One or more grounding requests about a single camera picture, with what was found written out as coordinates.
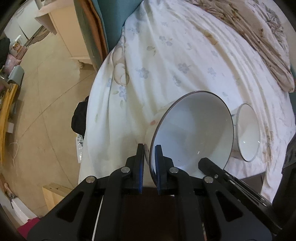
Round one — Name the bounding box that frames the cream nightstand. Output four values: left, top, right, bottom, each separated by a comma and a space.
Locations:
35, 10, 93, 68

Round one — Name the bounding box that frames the red cloth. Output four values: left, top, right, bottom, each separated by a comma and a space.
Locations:
17, 217, 42, 239

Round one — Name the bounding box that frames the beige floral blanket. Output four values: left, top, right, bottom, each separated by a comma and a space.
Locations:
192, 0, 295, 93

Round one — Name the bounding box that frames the pink storage box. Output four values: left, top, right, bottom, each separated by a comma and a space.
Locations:
5, 54, 23, 71

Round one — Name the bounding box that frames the grey container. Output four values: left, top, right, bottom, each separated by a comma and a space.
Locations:
8, 65, 25, 85

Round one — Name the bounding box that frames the white floral bedsheet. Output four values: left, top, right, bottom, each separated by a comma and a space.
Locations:
78, 0, 296, 204

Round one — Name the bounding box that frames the white drawer cabinet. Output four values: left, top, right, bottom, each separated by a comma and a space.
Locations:
5, 4, 38, 40

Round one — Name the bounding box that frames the teal bed headboard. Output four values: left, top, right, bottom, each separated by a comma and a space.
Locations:
73, 0, 146, 75

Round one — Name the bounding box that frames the small fish-print bowl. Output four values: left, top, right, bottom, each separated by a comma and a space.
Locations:
230, 103, 261, 162

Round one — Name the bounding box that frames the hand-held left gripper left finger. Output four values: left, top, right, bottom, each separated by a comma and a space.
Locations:
26, 144, 145, 241

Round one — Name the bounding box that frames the black garment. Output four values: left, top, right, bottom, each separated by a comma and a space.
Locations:
0, 37, 11, 70

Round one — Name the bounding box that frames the white printed packet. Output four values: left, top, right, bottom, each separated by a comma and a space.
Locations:
75, 134, 85, 164

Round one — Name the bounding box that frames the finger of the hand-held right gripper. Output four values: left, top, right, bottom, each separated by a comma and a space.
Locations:
198, 158, 278, 234

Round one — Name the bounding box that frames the black bag on floor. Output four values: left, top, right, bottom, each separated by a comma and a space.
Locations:
71, 95, 89, 135

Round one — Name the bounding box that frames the white string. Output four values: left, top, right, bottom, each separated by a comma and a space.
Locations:
9, 141, 21, 163

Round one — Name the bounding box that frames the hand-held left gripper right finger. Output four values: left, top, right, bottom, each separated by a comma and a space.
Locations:
154, 145, 273, 241

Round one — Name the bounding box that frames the light wooden board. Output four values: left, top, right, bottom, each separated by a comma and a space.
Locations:
42, 182, 74, 211

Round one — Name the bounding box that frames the yellow wooden rack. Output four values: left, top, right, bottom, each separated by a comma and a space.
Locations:
0, 83, 19, 165

